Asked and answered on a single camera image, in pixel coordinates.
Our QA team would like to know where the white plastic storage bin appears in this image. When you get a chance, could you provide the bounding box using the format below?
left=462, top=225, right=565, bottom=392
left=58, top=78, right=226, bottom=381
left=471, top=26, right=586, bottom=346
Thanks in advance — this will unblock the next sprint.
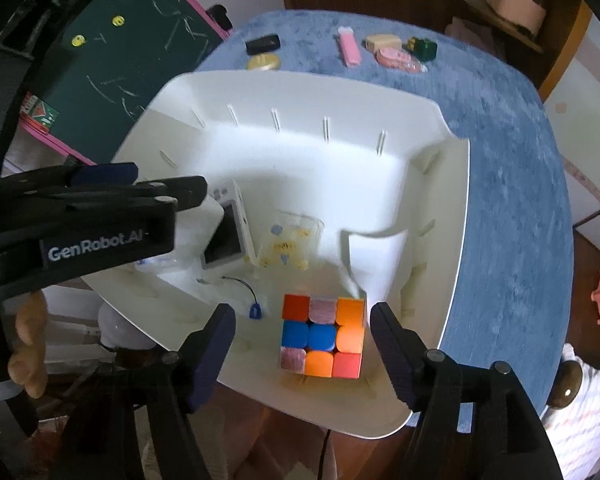
left=87, top=70, right=470, bottom=439

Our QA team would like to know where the white digital camera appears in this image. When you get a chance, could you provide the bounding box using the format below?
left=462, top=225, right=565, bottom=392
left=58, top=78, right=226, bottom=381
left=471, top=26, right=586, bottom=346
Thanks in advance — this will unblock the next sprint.
left=200, top=180, right=256, bottom=275

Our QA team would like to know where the folded pink cloth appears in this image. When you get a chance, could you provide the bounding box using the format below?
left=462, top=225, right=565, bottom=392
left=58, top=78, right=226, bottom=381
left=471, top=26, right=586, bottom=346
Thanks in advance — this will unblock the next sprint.
left=444, top=16, right=505, bottom=61

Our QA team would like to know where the black small block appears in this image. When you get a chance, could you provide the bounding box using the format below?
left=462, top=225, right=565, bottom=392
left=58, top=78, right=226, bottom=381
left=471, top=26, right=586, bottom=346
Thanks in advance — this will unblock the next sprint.
left=245, top=34, right=280, bottom=56

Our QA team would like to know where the blue printed packet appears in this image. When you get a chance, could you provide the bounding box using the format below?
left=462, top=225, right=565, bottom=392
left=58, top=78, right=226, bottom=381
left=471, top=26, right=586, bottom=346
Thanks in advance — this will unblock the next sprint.
left=134, top=255, right=178, bottom=274

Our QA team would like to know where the clear patterned plastic cup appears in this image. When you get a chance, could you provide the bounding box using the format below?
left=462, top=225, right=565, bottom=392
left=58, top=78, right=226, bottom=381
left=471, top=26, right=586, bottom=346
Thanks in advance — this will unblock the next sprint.
left=258, top=210, right=324, bottom=272

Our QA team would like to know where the green gold perfume bottle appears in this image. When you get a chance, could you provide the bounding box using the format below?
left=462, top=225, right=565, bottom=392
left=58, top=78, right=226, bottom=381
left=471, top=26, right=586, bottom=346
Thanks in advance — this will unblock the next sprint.
left=405, top=37, right=438, bottom=63

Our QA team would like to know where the pink white candy dispenser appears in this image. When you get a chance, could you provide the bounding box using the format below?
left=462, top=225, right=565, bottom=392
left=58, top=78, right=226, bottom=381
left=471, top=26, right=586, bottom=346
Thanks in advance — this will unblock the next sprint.
left=338, top=26, right=362, bottom=67

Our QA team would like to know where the gold round tin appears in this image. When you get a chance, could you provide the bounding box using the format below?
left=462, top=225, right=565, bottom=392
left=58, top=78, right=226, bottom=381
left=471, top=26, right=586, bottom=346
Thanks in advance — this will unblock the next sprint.
left=247, top=53, right=280, bottom=70

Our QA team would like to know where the green chalkboard pink frame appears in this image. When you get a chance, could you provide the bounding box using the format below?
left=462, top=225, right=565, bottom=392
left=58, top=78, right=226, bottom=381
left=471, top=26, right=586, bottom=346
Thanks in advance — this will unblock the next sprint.
left=0, top=0, right=227, bottom=162

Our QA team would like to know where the blue fuzzy table mat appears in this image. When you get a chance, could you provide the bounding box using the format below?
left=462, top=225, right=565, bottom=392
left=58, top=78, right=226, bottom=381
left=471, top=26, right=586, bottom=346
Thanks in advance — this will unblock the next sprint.
left=202, top=10, right=573, bottom=410

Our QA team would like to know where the black chalkboard eraser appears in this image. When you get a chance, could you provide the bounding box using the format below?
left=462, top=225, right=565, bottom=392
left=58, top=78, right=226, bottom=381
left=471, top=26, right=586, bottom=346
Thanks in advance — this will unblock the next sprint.
left=206, top=3, right=233, bottom=32

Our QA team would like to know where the white USB charger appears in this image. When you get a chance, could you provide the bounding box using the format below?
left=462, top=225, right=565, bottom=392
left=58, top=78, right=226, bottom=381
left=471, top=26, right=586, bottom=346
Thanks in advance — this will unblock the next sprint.
left=163, top=195, right=224, bottom=272

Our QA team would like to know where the person's left hand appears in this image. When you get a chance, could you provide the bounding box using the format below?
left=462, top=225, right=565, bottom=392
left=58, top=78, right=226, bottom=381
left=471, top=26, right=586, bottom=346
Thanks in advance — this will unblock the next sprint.
left=8, top=290, right=48, bottom=399

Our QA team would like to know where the colourful puzzle cube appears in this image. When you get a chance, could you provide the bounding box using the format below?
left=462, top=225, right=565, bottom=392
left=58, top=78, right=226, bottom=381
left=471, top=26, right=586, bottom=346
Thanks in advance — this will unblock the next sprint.
left=279, top=294, right=366, bottom=379

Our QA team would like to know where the pink round cartoon case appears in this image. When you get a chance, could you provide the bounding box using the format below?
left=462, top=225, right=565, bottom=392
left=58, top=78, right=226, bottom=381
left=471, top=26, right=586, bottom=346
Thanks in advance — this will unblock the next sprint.
left=375, top=47, right=428, bottom=74

